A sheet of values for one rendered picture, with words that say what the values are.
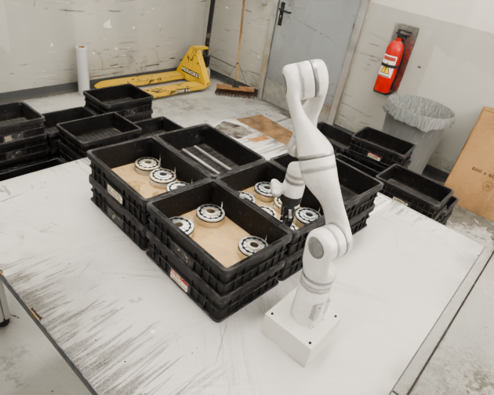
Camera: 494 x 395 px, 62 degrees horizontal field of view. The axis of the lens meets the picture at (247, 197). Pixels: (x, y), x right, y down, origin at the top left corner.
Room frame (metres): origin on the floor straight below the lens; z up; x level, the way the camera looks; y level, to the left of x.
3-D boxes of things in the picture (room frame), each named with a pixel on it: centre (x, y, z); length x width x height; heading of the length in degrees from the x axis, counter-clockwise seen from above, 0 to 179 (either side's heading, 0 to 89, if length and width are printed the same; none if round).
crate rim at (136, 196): (1.33, 0.38, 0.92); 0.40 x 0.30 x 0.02; 50
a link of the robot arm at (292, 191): (1.21, -0.13, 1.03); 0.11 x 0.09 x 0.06; 97
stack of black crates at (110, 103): (2.78, 1.04, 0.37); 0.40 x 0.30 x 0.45; 144
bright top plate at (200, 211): (1.20, 0.12, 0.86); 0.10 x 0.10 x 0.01
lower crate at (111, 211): (1.33, 0.38, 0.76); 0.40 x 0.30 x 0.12; 50
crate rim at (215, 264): (1.08, 0.08, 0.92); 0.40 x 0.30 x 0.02; 50
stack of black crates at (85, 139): (2.22, 0.95, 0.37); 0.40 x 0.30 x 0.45; 144
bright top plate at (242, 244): (1.06, -0.05, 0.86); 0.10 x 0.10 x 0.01
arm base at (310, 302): (0.87, -0.24, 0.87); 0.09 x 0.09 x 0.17; 48
